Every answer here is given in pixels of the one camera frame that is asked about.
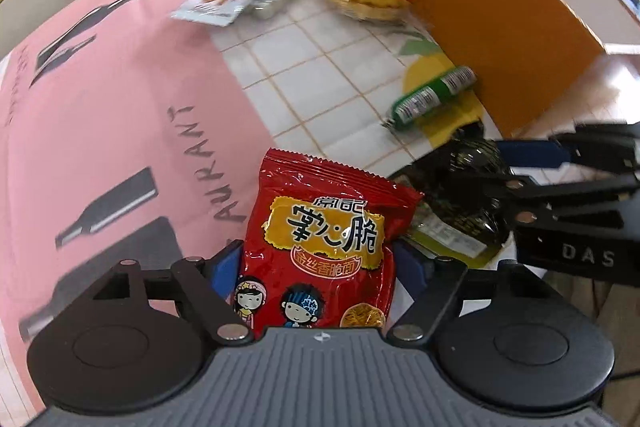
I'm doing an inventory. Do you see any red noodle snack packet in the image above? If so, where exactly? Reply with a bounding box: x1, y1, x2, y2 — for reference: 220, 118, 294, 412
237, 147, 426, 333

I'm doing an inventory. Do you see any dark green snack packet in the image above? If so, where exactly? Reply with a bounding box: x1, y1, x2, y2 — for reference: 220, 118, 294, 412
400, 134, 516, 260

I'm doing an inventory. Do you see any pink and white lemon tablecloth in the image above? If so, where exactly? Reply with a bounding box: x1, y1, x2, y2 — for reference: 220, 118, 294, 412
0, 0, 640, 413

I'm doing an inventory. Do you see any orange cardboard box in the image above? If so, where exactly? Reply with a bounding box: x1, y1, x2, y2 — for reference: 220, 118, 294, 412
391, 0, 640, 139

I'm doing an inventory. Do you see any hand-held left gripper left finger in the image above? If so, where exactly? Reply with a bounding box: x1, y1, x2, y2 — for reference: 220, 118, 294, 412
90, 241, 253, 345

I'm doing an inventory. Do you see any green sausage stick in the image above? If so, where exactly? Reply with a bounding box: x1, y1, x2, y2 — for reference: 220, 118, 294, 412
385, 66, 478, 130

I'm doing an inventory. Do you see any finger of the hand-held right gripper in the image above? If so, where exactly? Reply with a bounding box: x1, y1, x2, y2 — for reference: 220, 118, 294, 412
495, 122, 640, 173
480, 172, 640, 228

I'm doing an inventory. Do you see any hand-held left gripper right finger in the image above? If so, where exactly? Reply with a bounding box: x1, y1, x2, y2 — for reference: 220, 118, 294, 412
387, 242, 568, 345

